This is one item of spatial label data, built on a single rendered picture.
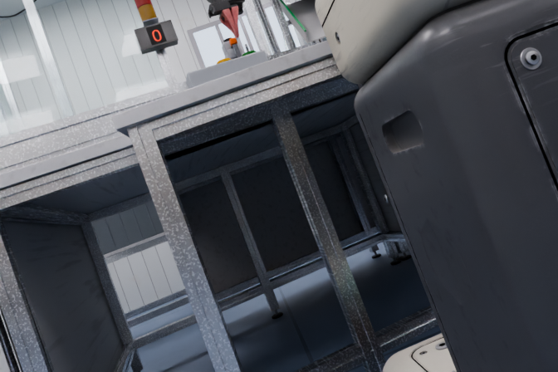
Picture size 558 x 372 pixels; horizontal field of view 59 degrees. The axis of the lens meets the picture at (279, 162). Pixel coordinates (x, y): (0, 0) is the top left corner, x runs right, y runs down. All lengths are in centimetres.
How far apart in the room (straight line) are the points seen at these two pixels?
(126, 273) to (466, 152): 474
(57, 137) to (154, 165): 37
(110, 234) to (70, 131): 204
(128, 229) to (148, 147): 231
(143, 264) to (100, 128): 374
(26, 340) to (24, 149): 43
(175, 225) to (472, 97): 74
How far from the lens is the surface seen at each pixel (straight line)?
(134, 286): 501
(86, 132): 129
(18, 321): 125
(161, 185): 99
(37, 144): 131
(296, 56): 101
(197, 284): 100
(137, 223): 328
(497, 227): 37
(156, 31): 165
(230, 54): 151
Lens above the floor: 61
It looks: 3 degrees up
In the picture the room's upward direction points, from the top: 21 degrees counter-clockwise
